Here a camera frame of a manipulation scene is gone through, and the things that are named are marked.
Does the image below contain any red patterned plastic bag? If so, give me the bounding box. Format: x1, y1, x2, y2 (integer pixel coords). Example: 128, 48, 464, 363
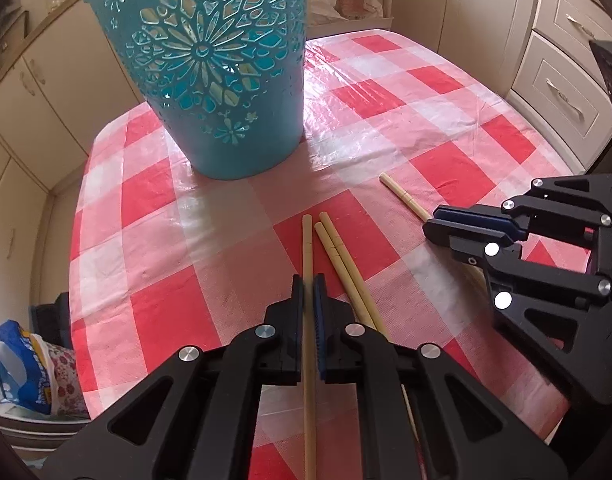
336, 0, 387, 19

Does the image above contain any blue plastic cutout basket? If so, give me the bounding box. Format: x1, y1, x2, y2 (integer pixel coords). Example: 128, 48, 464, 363
83, 0, 309, 181

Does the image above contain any cream kitchen counter cabinet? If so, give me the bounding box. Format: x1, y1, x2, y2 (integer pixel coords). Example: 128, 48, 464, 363
0, 0, 137, 311

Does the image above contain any blue white plastic bag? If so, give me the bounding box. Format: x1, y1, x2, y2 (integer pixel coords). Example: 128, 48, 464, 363
0, 319, 55, 417

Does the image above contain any cream cabinet with doors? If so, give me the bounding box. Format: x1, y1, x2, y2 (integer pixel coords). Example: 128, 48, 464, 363
401, 0, 542, 106

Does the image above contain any light bamboo chopstick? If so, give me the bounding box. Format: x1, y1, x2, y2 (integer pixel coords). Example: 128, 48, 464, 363
313, 221, 377, 331
379, 172, 486, 293
301, 214, 319, 480
320, 211, 391, 339

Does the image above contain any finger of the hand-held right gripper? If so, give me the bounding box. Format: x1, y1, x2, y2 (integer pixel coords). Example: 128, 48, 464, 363
424, 221, 612, 377
432, 173, 612, 242

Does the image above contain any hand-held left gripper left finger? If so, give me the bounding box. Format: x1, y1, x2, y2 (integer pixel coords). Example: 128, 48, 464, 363
40, 275, 305, 480

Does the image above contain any red white checked tablecloth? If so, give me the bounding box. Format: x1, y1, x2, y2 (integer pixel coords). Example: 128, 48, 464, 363
68, 29, 594, 480

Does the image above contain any pink floral bag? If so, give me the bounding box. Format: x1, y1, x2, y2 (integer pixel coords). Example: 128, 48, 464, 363
45, 341, 90, 419

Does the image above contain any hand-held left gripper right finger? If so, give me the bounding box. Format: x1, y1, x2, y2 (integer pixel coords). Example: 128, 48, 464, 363
312, 275, 569, 480

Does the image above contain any cream drawer cabinet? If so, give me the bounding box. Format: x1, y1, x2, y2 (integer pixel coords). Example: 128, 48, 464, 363
508, 0, 612, 173

